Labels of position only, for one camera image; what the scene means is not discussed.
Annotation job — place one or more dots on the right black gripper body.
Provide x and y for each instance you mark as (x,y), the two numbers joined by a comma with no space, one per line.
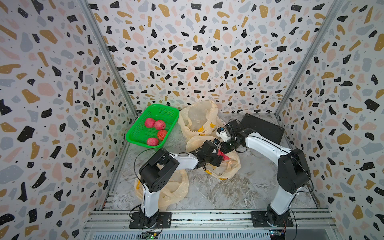
(228,145)

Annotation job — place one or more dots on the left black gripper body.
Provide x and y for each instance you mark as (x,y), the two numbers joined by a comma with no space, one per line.
(213,160)

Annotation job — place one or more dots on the red apple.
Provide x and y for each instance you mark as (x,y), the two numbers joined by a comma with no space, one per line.
(153,142)
(162,134)
(159,125)
(150,123)
(224,157)

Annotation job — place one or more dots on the beige plastic bag with apples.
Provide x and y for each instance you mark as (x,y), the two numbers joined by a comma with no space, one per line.
(175,190)

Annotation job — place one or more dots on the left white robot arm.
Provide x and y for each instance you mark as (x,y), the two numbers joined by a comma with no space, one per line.
(158,170)

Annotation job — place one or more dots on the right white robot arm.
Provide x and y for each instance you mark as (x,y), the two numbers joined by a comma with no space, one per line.
(293,171)

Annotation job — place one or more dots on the black flat box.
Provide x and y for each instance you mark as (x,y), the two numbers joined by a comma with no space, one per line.
(268,130)

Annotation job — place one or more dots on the green plastic mesh basket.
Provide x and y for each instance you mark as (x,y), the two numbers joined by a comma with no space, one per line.
(153,127)

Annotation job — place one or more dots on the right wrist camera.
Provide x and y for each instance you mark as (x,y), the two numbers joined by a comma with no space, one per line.
(222,134)

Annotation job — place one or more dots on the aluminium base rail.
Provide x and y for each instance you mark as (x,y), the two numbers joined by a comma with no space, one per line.
(301,224)

